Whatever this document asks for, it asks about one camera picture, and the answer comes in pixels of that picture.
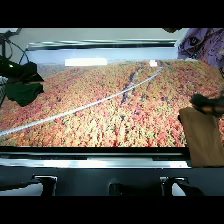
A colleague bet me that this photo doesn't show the silver frame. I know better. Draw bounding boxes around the silver frame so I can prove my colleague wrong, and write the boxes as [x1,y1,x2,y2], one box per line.
[0,151,224,197]

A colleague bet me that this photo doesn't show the dark green garment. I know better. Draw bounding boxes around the dark green garment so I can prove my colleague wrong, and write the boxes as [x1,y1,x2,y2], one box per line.
[4,81,45,108]

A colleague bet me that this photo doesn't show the purple garment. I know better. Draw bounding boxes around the purple garment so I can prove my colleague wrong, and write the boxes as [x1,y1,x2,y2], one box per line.
[176,28,224,80]

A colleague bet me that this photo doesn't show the black cable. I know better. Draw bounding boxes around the black cable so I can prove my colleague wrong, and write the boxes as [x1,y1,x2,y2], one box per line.
[1,33,32,66]

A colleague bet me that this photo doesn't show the brown T-shirt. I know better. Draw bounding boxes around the brown T-shirt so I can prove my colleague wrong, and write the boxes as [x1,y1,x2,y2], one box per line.
[178,106,224,169]

